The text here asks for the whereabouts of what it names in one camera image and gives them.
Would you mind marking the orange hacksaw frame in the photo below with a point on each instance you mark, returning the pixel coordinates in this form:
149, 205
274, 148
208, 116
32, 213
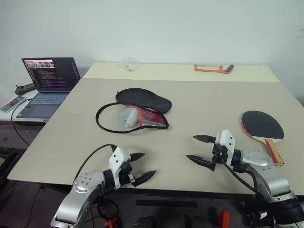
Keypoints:
209, 70

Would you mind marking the smartphone with colourful screen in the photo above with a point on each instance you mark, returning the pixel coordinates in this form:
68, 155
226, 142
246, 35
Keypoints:
12, 103

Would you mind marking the orange bracket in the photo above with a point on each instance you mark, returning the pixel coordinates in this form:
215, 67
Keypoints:
223, 217
109, 222

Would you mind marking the black table tennis paddle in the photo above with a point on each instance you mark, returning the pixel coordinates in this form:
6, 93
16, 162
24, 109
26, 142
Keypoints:
261, 123

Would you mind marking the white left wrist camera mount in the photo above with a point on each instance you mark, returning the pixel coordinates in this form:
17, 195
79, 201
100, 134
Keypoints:
116, 161

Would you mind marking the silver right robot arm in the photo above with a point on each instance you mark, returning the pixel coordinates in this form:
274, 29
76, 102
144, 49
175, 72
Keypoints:
268, 180

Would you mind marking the white side table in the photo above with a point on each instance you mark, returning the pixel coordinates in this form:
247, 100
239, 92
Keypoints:
7, 116

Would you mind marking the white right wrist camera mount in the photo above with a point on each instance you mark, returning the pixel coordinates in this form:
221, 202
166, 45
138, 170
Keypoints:
225, 142

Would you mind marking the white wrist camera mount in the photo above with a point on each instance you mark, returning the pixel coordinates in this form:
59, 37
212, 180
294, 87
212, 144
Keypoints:
116, 161
225, 142

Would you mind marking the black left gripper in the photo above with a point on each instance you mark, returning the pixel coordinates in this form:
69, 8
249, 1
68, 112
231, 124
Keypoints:
126, 177

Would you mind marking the white plastic packet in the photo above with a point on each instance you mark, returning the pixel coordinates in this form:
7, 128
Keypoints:
130, 117

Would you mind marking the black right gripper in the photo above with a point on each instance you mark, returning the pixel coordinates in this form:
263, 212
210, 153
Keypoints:
217, 152

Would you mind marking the dark handheld controller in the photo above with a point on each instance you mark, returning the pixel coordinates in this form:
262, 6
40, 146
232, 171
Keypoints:
23, 88

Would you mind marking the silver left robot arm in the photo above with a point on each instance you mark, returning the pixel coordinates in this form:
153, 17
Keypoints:
78, 197

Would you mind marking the grey open laptop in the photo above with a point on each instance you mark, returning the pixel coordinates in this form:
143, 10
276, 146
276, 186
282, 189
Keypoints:
50, 99

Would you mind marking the dark rounded shape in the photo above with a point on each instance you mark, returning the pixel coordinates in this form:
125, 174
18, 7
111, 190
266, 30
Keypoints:
143, 222

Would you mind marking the clear plastic bag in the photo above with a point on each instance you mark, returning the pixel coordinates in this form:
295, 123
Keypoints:
129, 64

